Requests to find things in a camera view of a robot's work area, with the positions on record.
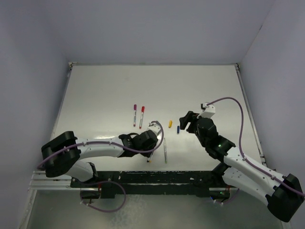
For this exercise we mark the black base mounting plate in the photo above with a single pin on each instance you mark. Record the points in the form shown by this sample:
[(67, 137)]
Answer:
[(201, 184)]

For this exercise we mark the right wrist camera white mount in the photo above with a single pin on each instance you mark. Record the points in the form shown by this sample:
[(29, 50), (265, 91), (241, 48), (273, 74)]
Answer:
[(207, 111)]

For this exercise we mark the aluminium rail front edge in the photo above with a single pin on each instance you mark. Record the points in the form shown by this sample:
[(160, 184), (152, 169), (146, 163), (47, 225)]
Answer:
[(39, 181)]

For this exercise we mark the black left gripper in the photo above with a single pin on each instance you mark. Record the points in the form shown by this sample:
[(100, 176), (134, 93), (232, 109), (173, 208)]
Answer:
[(147, 154)]

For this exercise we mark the aluminium rail right table edge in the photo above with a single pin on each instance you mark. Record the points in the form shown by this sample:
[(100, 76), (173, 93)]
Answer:
[(258, 143)]

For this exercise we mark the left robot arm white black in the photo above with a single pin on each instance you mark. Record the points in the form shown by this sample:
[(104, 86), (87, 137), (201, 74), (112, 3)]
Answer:
[(65, 154)]

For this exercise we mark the red marker pen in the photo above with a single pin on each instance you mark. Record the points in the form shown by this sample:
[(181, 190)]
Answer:
[(141, 120)]

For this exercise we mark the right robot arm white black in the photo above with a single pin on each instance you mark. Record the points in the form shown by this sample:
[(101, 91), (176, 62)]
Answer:
[(281, 194)]

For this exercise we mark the magenta marker pen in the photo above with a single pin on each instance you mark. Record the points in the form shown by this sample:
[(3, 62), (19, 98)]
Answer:
[(134, 118)]

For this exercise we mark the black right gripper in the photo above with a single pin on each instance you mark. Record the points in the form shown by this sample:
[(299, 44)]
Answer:
[(188, 117)]

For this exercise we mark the green marker pen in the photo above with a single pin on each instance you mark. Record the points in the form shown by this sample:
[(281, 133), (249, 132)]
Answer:
[(165, 150)]

